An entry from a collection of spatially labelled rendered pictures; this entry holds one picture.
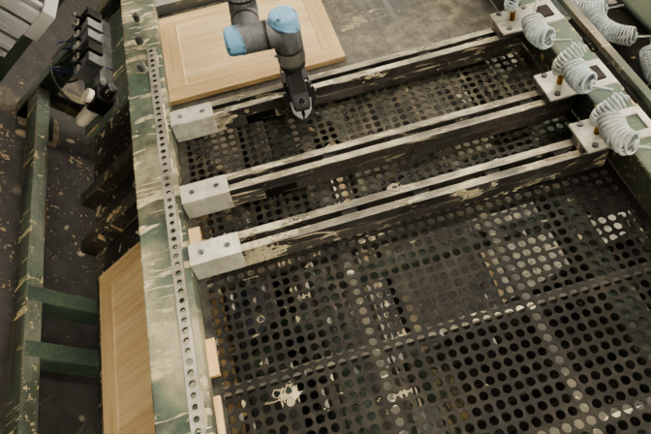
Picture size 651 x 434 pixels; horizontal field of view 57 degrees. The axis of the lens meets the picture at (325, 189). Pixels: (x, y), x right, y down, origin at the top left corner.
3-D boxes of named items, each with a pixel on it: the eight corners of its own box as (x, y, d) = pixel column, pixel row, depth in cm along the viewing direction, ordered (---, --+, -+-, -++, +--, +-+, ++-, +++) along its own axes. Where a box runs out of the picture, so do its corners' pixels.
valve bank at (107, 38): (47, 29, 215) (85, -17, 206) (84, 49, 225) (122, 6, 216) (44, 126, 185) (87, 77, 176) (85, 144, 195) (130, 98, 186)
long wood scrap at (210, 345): (205, 341, 139) (204, 339, 138) (215, 339, 139) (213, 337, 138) (211, 379, 133) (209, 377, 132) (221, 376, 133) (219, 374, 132)
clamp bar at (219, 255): (194, 253, 153) (164, 198, 134) (626, 132, 161) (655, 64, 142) (199, 287, 147) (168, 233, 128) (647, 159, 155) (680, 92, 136)
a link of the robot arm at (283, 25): (262, 6, 151) (295, 0, 151) (269, 41, 159) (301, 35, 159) (265, 25, 146) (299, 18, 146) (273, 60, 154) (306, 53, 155)
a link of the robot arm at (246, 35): (228, 41, 160) (268, 33, 161) (230, 64, 153) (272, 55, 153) (220, 15, 155) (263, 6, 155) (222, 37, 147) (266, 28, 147)
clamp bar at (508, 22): (175, 124, 182) (148, 63, 163) (542, 26, 190) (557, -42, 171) (178, 147, 176) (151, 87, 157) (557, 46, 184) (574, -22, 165)
